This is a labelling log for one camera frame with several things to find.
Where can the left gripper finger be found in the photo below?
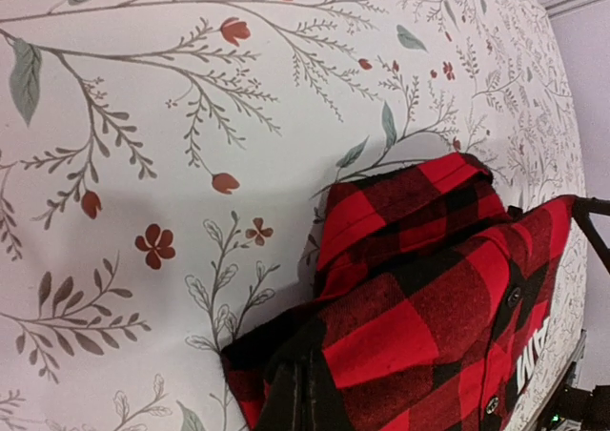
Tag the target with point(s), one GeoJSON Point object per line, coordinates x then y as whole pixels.
{"type": "Point", "coordinates": [303, 396]}

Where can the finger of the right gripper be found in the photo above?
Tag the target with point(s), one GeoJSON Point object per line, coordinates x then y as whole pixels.
{"type": "Point", "coordinates": [582, 210]}

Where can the red black plaid shirt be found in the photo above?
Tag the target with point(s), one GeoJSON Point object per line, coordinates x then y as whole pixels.
{"type": "Point", "coordinates": [432, 302]}

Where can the floral patterned table cloth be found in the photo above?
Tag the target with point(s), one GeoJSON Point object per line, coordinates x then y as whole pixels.
{"type": "Point", "coordinates": [164, 167]}

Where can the aluminium front rail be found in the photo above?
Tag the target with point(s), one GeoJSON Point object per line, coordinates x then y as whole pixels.
{"type": "Point", "coordinates": [572, 380]}

